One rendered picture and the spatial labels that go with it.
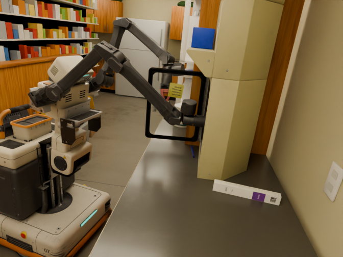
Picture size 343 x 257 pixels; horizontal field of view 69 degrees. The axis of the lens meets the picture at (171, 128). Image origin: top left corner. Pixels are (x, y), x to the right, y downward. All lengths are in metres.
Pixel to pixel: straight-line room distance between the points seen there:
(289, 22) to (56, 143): 1.47
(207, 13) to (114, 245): 1.12
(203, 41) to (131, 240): 0.88
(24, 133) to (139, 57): 4.55
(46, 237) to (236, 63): 1.55
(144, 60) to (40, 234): 4.81
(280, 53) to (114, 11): 5.52
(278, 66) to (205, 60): 0.53
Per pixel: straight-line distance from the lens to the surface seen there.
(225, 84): 1.04
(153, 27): 6.02
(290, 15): 1.46
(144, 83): 1.17
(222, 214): 1.02
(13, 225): 2.08
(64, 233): 1.91
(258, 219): 1.05
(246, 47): 1.04
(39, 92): 1.47
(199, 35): 1.22
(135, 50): 6.13
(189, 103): 1.16
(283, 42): 1.45
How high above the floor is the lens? 1.56
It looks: 21 degrees down
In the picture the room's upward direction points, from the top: 6 degrees clockwise
